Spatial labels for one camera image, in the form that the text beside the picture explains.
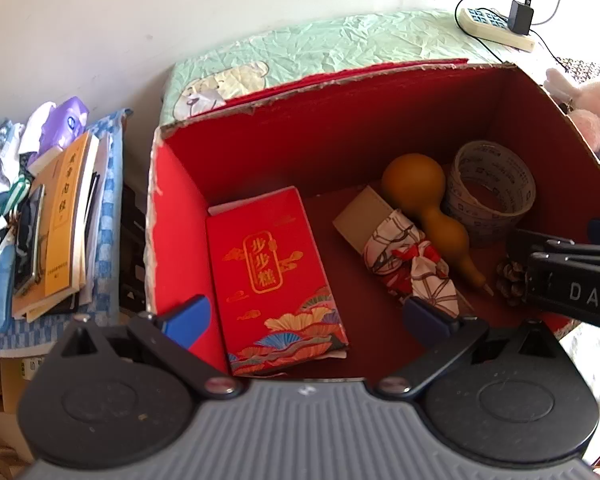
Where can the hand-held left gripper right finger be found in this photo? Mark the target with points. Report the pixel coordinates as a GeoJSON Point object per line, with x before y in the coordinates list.
{"type": "Point", "coordinates": [425, 319]}

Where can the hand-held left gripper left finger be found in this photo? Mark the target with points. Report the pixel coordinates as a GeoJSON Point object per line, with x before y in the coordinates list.
{"type": "Point", "coordinates": [187, 320]}

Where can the brown pine cone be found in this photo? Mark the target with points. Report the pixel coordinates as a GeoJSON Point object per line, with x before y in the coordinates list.
{"type": "Point", "coordinates": [510, 280]}

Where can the clear packing tape roll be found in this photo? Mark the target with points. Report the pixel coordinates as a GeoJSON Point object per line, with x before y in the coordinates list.
{"type": "Point", "coordinates": [480, 232]}

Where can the red patterned gift box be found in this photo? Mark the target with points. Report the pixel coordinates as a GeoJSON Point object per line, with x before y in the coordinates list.
{"type": "Point", "coordinates": [270, 280]}

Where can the brown dried gourd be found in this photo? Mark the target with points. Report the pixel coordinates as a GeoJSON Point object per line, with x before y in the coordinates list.
{"type": "Point", "coordinates": [412, 180]}

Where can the red cardboard box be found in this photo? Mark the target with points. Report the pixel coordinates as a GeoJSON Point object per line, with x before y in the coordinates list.
{"type": "Point", "coordinates": [330, 160]}

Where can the pink rabbit plush toy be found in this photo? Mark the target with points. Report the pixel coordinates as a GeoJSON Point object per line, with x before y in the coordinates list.
{"type": "Point", "coordinates": [595, 120]}

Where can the stack of books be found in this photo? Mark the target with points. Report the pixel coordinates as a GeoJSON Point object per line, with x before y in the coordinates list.
{"type": "Point", "coordinates": [87, 240]}

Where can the yellow cover paperback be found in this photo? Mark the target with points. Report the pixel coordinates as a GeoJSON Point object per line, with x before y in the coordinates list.
{"type": "Point", "coordinates": [67, 220]}

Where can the dark patterned cloth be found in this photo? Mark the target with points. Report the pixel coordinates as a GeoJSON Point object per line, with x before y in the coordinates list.
{"type": "Point", "coordinates": [585, 67]}

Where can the light blue case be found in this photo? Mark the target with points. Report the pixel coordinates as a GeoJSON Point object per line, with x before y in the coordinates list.
{"type": "Point", "coordinates": [4, 290]}

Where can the brown carton with label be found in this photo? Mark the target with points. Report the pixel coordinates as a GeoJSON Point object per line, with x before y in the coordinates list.
{"type": "Point", "coordinates": [5, 385]}

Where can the white power strip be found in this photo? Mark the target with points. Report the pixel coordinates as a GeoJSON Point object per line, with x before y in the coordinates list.
{"type": "Point", "coordinates": [485, 25]}

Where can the black charger adapter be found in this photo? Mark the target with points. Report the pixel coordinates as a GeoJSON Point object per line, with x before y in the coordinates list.
{"type": "Point", "coordinates": [521, 17]}

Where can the pile of striped clothes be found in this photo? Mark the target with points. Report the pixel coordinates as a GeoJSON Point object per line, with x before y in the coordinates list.
{"type": "Point", "coordinates": [0, 185]}

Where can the purple tissue pack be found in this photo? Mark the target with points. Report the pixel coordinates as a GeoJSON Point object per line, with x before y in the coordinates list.
{"type": "Point", "coordinates": [67, 122]}

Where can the light green bed sheet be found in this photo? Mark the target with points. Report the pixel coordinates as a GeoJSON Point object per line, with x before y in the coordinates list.
{"type": "Point", "coordinates": [330, 45]}

